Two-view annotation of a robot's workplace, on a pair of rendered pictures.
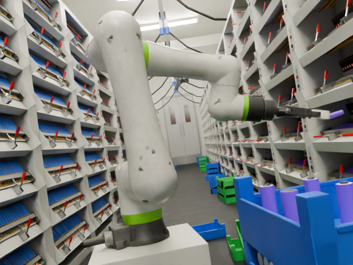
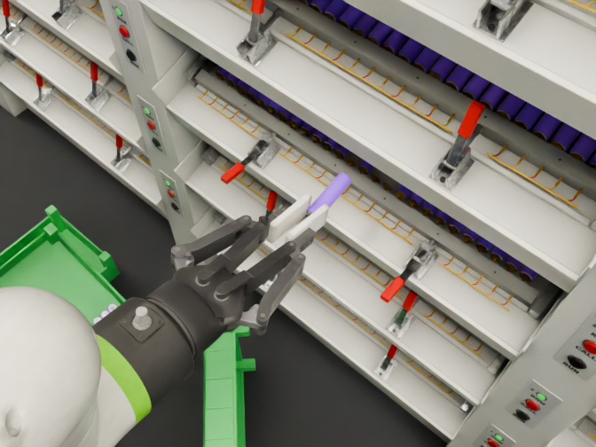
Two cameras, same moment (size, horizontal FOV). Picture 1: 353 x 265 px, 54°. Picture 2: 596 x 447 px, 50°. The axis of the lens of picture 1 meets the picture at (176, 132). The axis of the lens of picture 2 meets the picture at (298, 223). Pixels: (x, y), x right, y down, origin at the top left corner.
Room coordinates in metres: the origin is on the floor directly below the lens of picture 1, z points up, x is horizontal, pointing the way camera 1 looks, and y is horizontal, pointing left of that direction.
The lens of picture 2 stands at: (1.01, -0.22, 1.26)
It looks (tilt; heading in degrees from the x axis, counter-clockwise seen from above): 58 degrees down; 309
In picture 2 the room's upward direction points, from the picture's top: straight up
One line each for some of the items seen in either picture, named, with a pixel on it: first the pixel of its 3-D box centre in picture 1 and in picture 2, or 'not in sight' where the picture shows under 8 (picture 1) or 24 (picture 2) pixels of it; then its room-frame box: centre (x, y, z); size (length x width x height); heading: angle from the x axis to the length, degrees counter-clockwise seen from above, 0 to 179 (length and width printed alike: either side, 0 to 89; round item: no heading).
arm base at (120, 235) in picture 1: (126, 233); not in sight; (1.07, 0.19, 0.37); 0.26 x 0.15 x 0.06; 110
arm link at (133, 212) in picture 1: (139, 189); not in sight; (1.08, 0.14, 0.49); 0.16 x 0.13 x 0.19; 22
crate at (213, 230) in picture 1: (199, 231); not in sight; (2.29, -0.05, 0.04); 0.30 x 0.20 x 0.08; 99
